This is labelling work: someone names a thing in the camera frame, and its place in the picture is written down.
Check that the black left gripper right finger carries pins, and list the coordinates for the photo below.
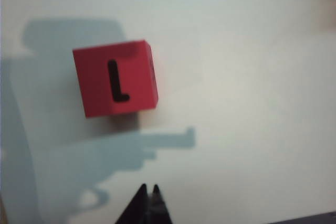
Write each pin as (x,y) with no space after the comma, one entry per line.
(158,208)

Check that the red foam block with penguin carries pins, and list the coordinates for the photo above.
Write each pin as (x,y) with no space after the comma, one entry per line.
(99,82)

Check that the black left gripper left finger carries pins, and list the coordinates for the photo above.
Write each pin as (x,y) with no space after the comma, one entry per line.
(136,208)

